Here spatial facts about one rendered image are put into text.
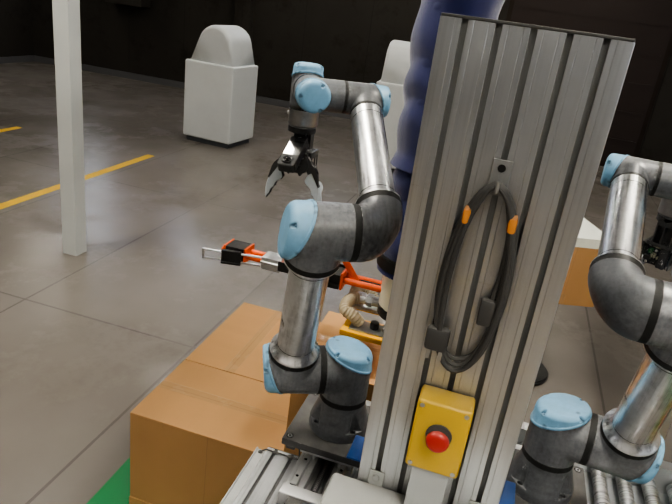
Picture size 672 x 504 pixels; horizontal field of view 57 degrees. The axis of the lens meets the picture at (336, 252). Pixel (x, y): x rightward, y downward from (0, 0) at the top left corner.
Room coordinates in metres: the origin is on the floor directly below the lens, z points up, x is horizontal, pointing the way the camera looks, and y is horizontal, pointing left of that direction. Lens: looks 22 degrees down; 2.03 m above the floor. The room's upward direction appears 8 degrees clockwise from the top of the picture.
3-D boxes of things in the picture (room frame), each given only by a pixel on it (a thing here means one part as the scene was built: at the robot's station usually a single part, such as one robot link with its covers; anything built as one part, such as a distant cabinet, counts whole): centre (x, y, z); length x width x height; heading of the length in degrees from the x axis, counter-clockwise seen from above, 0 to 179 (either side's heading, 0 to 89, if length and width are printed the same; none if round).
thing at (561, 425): (1.16, -0.55, 1.20); 0.13 x 0.12 x 0.14; 71
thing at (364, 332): (1.72, -0.22, 1.08); 0.34 x 0.10 x 0.05; 75
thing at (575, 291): (3.43, -1.23, 0.82); 0.60 x 0.40 x 0.40; 7
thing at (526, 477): (1.17, -0.55, 1.09); 0.15 x 0.15 x 0.10
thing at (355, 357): (1.29, -0.06, 1.20); 0.13 x 0.12 x 0.14; 102
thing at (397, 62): (8.30, -0.64, 0.81); 0.83 x 0.76 x 1.63; 166
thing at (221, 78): (8.41, 1.83, 0.76); 0.76 x 0.68 x 1.52; 73
